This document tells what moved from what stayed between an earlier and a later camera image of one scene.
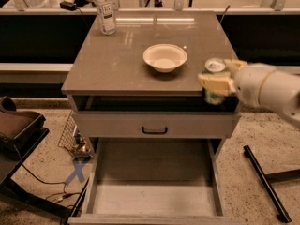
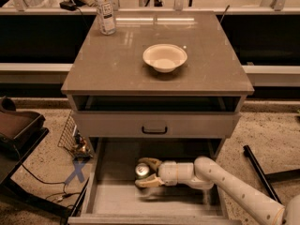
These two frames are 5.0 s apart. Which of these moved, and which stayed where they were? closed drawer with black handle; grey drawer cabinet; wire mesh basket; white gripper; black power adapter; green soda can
Moved: white gripper; green soda can
Stayed: closed drawer with black handle; grey drawer cabinet; black power adapter; wire mesh basket
